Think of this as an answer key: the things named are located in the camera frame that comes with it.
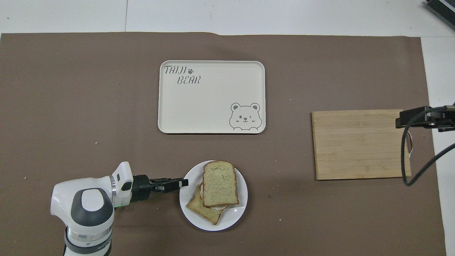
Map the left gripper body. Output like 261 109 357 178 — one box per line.
130 174 160 203

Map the white round plate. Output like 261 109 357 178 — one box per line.
179 160 248 232

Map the bread slice with crust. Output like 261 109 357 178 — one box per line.
186 183 226 226

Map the whole bread slice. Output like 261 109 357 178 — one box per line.
202 160 240 208

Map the cream tray with bear print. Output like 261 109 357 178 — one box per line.
158 60 266 134

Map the wooden cutting board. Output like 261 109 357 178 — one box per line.
311 109 412 181

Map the black cable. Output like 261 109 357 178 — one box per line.
401 105 455 187

